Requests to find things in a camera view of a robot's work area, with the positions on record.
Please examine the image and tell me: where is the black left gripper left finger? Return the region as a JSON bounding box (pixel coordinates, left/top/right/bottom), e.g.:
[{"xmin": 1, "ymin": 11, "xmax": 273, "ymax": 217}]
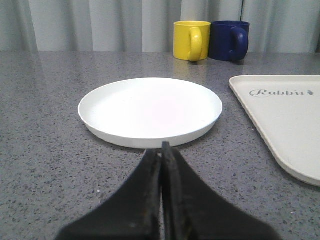
[{"xmin": 56, "ymin": 149, "xmax": 161, "ymax": 240}]

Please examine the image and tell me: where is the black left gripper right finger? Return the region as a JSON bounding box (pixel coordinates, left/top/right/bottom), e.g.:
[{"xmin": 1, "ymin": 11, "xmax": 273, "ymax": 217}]
[{"xmin": 162, "ymin": 142, "xmax": 280, "ymax": 240}]

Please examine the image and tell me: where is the white round plate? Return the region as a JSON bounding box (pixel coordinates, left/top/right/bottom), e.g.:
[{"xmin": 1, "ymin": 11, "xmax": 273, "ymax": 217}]
[{"xmin": 78, "ymin": 77, "xmax": 223, "ymax": 149}]

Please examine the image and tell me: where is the cream rabbit tray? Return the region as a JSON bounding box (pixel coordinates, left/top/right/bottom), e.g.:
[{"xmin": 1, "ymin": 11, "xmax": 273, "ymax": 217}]
[{"xmin": 229, "ymin": 75, "xmax": 320, "ymax": 186}]

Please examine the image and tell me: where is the yellow mug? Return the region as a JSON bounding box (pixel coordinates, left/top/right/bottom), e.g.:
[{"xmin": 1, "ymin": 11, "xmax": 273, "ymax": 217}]
[{"xmin": 173, "ymin": 21, "xmax": 211, "ymax": 62}]

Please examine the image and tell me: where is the dark blue mug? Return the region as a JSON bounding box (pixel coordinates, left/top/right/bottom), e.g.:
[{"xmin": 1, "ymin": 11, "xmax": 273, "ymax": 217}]
[{"xmin": 208, "ymin": 20, "xmax": 250, "ymax": 62}]

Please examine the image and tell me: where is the grey curtain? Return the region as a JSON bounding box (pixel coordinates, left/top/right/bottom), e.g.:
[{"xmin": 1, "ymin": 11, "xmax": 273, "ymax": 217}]
[{"xmin": 0, "ymin": 0, "xmax": 320, "ymax": 53}]

